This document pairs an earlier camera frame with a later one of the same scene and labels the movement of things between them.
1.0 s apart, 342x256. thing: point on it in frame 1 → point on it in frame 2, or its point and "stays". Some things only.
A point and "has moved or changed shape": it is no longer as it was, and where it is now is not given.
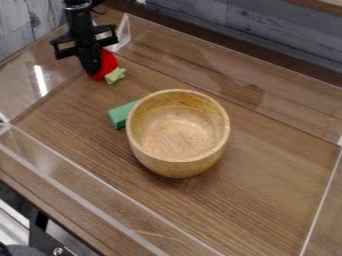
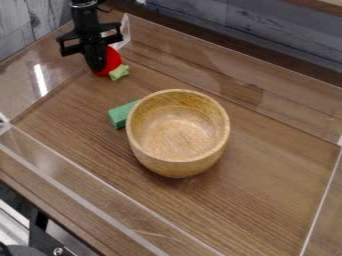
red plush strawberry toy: x=107 y=69 has moved or changed shape
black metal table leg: x=41 y=240 stays
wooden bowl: x=176 y=132 stays
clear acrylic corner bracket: x=123 y=34 stays
